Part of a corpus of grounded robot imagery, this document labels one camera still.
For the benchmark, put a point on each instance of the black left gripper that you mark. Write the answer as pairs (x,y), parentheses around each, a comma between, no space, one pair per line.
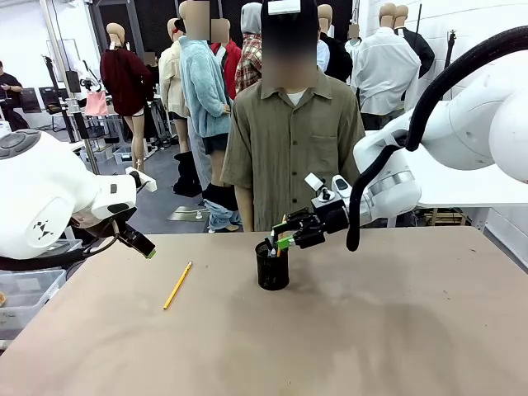
(103,224)

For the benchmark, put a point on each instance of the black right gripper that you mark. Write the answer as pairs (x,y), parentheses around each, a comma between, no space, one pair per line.
(326,222)

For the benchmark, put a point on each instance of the orange pencil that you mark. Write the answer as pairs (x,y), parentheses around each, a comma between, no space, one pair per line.
(280,247)

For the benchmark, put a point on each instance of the black pen with blue cap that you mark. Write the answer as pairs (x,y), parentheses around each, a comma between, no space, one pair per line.
(271,242)

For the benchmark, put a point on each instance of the white pen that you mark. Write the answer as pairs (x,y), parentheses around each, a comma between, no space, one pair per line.
(272,252)

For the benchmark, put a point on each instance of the person's right forearm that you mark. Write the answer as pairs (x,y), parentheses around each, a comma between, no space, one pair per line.
(245,208)

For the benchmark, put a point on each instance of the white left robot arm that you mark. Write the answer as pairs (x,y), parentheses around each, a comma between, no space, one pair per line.
(45,194)

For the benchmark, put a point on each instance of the black mesh pen holder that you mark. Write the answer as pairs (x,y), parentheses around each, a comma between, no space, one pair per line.
(272,270)

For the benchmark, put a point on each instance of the yellow pencil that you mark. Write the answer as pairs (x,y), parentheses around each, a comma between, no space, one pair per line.
(177,286)

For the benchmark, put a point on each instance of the blue jeans pile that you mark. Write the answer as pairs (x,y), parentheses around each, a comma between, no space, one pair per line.
(224,216)

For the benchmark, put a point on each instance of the grey floor crate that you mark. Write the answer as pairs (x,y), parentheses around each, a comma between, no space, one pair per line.
(123,156)

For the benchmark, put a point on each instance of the person in olive shirt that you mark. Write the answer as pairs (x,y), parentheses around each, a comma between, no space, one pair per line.
(288,144)

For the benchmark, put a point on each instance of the clear plastic bin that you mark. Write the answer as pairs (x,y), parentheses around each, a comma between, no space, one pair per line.
(24,293)

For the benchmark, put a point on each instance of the pink bag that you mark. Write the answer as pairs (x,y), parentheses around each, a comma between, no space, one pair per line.
(97,104)

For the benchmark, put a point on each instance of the mannequin in maroon sweater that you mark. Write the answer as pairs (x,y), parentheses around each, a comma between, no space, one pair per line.
(125,82)

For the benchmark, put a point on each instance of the mannequin in blue fleece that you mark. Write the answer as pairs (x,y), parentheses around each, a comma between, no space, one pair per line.
(204,95)

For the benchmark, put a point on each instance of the mannequin in cream jacket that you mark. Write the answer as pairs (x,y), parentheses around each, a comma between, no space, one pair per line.
(171,78)

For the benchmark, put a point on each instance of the black monitor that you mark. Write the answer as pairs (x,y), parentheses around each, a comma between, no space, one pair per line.
(31,100)

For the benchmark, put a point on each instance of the mannequin in light blue shirt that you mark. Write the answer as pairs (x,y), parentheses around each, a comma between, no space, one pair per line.
(323,53)

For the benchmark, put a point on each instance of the mannequin in plaid shirt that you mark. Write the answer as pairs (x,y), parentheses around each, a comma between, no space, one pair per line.
(249,53)

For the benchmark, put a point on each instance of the mannequin in red jacket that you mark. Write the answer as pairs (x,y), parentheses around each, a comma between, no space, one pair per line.
(233,57)

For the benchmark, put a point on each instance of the mannequin in white shirt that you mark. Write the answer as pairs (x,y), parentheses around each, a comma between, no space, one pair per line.
(383,74)

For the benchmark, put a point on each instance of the mannequin in black jacket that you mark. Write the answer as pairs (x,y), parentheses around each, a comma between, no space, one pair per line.
(336,53)

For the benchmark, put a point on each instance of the white table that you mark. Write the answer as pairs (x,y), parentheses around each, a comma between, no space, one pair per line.
(470,189)

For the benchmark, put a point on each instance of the person in black clothes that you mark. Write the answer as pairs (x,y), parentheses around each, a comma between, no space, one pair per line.
(10,103)

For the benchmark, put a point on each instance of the mannequin in black coat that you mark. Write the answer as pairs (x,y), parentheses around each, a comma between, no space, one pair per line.
(422,53)

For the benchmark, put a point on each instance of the black tripod stand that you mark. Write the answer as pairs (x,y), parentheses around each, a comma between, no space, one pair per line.
(451,45)

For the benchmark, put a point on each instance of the metal floor base plate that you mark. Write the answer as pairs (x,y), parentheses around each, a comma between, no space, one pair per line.
(185,213)

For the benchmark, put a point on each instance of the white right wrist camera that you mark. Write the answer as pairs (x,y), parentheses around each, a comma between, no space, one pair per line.
(326,187)

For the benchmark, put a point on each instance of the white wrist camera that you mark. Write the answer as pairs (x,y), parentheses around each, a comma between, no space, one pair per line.
(326,187)
(142,179)

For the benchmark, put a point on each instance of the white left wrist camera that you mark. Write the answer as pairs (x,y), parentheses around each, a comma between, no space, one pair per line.
(142,179)

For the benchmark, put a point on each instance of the aluminium frame pole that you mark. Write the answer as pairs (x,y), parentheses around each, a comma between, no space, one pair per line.
(80,107)

